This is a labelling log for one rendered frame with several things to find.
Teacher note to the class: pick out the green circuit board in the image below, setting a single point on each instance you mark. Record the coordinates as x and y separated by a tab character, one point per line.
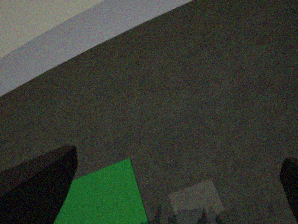
110	195

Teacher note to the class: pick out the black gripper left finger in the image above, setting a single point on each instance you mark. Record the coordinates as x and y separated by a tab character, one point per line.
33	192

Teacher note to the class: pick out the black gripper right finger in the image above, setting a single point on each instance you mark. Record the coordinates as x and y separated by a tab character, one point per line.
289	178

